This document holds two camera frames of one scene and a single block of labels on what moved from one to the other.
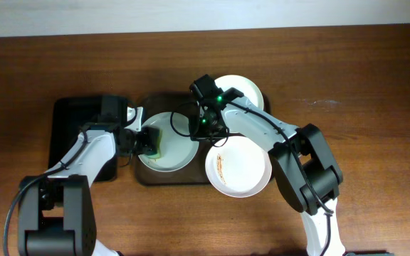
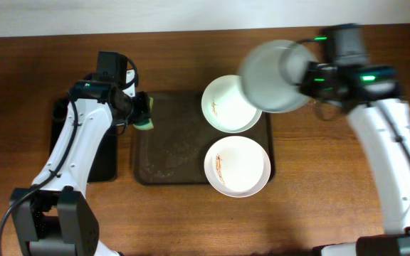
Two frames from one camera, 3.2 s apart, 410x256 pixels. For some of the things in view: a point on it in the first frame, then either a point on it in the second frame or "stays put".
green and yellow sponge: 159,141 -> 146,124
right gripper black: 209,131 -> 312,80
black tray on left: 70,116 stays put
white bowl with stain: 240,168 stays put
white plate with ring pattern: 178,151 -> 270,74
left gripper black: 144,141 -> 142,109
